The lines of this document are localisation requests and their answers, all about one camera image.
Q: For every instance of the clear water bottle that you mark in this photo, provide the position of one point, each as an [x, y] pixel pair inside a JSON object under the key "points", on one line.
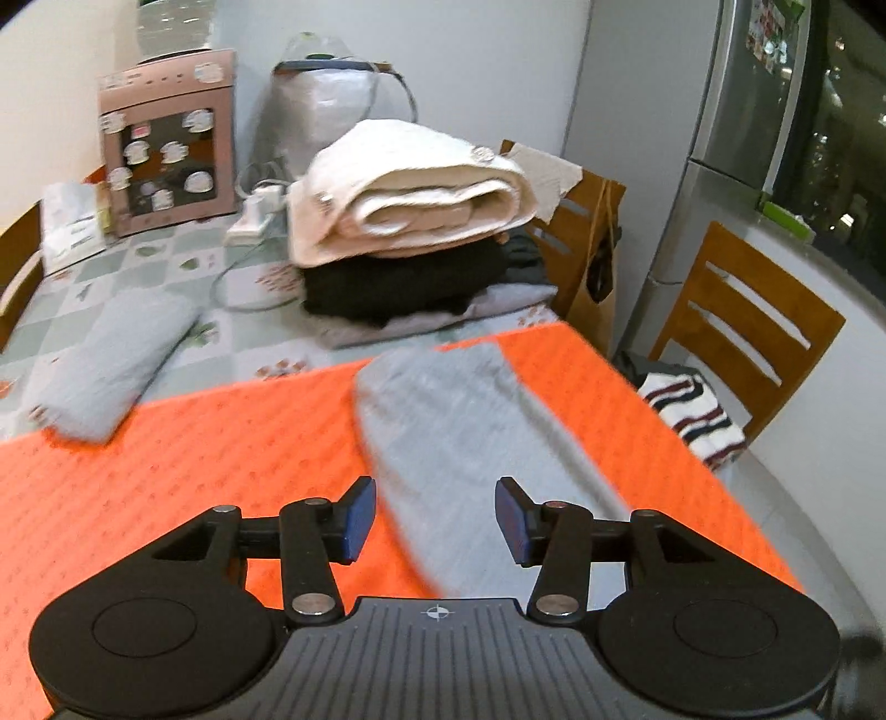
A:
{"points": [[173, 28]]}

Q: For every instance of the brown paper bag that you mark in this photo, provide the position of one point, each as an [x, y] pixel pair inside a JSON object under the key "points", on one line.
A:
{"points": [[602, 318]]}

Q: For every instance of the dark folded garment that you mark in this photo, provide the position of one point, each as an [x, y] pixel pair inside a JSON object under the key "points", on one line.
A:
{"points": [[526, 259]]}

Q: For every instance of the green packet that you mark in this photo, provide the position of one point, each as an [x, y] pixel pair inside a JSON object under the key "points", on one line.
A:
{"points": [[785, 214]]}

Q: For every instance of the pink water dispenser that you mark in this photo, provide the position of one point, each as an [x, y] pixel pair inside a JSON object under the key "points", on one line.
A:
{"points": [[166, 138]]}

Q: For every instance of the orange flower-embossed mat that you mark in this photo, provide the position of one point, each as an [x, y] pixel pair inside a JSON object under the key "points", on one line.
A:
{"points": [[207, 471]]}

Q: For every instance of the silver refrigerator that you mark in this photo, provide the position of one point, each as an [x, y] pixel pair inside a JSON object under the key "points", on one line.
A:
{"points": [[734, 104]]}

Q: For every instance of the cream folded blanket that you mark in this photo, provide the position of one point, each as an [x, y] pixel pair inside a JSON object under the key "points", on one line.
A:
{"points": [[408, 194]]}

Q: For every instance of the black folded garment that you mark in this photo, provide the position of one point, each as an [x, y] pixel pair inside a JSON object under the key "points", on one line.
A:
{"points": [[408, 284]]}

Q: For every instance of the clear plastic bag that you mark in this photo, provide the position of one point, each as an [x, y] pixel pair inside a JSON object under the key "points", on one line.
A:
{"points": [[325, 90]]}

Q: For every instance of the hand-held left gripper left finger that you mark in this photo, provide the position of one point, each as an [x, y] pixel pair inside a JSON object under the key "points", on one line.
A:
{"points": [[360, 519]]}

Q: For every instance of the dark window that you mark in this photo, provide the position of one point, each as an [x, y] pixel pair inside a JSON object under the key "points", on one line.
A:
{"points": [[851, 138]]}

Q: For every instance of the white power strip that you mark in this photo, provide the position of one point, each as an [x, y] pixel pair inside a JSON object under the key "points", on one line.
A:
{"points": [[253, 218]]}

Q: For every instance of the beige cloth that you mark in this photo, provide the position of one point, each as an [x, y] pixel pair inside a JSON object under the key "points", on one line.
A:
{"points": [[547, 176]]}

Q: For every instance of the striped sweater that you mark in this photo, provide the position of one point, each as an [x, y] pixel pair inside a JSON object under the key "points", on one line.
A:
{"points": [[699, 415]]}

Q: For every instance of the leaf-patterned tablecloth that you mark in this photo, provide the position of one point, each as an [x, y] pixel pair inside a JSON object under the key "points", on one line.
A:
{"points": [[263, 332]]}

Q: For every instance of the wooden chair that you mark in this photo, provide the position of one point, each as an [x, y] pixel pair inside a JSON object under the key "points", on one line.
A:
{"points": [[581, 228], [17, 270], [754, 304]]}

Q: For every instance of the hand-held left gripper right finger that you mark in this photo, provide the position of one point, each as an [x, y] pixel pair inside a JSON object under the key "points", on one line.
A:
{"points": [[511, 519]]}

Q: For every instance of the dark grey garment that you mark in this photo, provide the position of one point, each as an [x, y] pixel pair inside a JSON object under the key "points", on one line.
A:
{"points": [[633, 363]]}

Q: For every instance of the grey sweatpants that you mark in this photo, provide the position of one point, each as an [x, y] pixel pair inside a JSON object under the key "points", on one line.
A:
{"points": [[457, 429]]}

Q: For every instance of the orange packet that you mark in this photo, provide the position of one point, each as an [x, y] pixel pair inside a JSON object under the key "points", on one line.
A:
{"points": [[97, 176]]}

